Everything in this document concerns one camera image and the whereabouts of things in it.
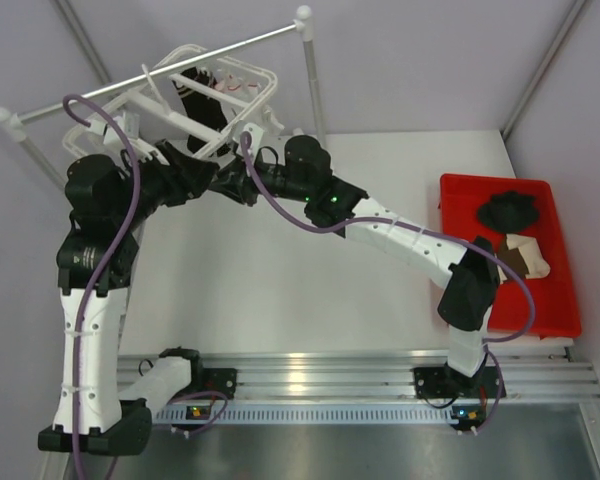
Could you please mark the metal drying rack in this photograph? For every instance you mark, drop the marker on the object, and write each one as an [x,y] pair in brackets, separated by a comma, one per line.
[303,24]

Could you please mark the red plastic tray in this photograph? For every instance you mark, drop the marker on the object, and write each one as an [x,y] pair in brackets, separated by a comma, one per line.
[557,312]

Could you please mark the aluminium mounting rail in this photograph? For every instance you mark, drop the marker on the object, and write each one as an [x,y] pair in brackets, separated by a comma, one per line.
[368,389]

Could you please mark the black striped hanging sock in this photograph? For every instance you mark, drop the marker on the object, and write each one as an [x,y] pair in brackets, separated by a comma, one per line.
[198,106]

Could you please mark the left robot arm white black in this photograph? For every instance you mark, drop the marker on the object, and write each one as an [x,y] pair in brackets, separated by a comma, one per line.
[95,262]

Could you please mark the brown cream striped sock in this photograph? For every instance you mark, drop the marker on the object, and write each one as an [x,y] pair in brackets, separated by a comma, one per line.
[522,254]

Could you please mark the white red hanging sock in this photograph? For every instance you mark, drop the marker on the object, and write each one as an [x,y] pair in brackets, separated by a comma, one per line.
[237,87]

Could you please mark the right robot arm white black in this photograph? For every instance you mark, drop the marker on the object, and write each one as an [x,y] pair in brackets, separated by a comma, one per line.
[466,273]

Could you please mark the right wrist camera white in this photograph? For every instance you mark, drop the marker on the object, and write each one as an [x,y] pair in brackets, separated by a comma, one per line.
[255,131]

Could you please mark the white plastic clip hanger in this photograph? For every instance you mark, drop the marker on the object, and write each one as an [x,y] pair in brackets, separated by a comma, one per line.
[155,112]

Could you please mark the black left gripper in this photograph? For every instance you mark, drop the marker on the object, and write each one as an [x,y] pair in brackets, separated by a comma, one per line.
[184,178]

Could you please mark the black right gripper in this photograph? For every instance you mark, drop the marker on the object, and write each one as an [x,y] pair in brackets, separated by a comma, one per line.
[235,183]

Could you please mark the black sock pile in tray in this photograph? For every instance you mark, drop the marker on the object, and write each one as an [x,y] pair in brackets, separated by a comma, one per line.
[508,212]

